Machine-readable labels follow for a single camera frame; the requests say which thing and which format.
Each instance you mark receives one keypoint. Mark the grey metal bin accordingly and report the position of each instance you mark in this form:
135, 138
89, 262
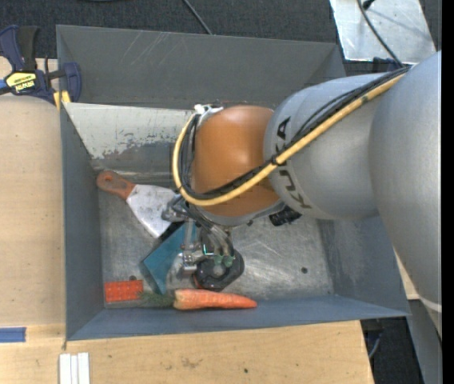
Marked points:
131, 66

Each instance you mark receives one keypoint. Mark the teal flat box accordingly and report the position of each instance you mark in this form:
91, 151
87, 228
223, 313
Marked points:
163, 262

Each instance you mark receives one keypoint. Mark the pale wood board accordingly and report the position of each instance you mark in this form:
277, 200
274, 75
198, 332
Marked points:
25, 214

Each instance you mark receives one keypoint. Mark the orange-red flat block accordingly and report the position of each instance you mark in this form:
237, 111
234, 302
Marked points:
123, 291

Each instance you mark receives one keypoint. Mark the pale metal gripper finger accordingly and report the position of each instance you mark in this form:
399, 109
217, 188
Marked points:
189, 258
187, 270

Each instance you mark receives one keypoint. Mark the orange toy carrot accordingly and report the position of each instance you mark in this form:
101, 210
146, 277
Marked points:
211, 299

